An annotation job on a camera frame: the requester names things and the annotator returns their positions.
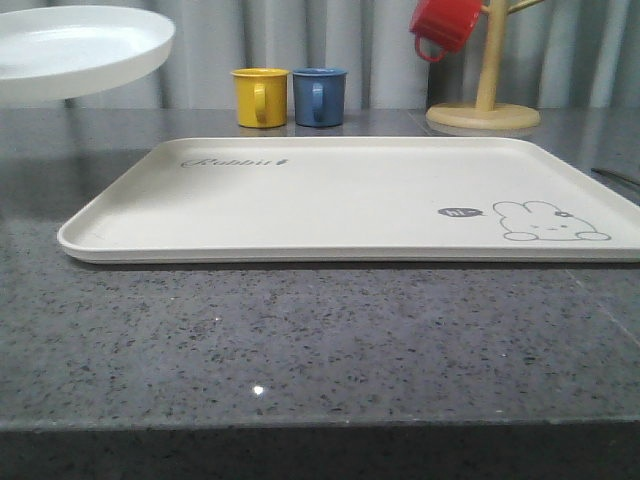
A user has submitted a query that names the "wooden mug tree stand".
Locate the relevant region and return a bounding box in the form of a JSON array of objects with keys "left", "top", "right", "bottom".
[{"left": 426, "top": 0, "right": 542, "bottom": 130}]

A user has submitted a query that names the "silver metal fork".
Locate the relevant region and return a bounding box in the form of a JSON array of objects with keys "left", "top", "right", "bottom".
[{"left": 591, "top": 168, "right": 640, "bottom": 188}]

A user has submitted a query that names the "cream rabbit serving tray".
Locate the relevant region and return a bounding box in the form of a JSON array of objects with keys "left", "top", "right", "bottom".
[{"left": 58, "top": 137, "right": 639, "bottom": 263}]

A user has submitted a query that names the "yellow enamel mug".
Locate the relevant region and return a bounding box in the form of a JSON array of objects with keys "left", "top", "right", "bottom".
[{"left": 231, "top": 68, "right": 289, "bottom": 128}]

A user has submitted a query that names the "white round plate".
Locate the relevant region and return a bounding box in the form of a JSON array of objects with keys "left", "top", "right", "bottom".
[{"left": 1, "top": 5, "right": 176, "bottom": 104}]

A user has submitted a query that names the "blue enamel mug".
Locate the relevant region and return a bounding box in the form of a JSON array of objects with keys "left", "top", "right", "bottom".
[{"left": 293, "top": 68, "right": 347, "bottom": 128}]

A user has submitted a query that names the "red enamel mug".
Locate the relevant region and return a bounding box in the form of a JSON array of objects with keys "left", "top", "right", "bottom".
[{"left": 409, "top": 0, "right": 483, "bottom": 62}]

